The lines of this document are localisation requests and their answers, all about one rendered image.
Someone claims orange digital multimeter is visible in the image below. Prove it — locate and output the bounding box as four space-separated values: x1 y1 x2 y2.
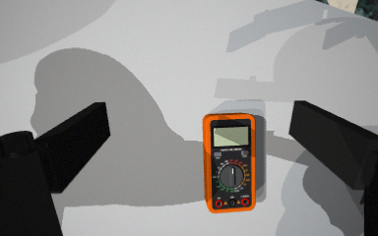
203 113 256 213

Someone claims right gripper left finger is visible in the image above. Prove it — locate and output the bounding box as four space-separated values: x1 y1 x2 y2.
0 102 110 236

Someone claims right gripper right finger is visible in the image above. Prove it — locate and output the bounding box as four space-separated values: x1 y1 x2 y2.
288 100 378 236

